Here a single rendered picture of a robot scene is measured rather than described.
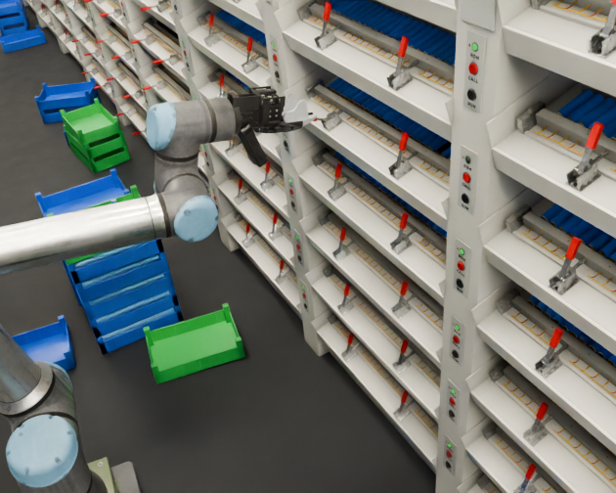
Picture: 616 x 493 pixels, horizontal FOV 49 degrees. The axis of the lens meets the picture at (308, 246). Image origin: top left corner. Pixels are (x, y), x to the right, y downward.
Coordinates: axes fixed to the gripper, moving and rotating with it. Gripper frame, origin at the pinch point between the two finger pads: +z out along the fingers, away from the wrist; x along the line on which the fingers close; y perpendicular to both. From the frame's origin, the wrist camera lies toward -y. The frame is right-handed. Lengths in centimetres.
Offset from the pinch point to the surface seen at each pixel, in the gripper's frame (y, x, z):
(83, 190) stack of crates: -67, 110, -27
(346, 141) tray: -3.1, -8.0, 5.5
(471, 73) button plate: 26, -49, -3
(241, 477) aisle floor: -100, -11, -18
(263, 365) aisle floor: -95, 23, 7
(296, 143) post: -13.6, 15.9, 7.1
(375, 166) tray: -3.5, -20.7, 4.7
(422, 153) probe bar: 2.3, -28.5, 9.9
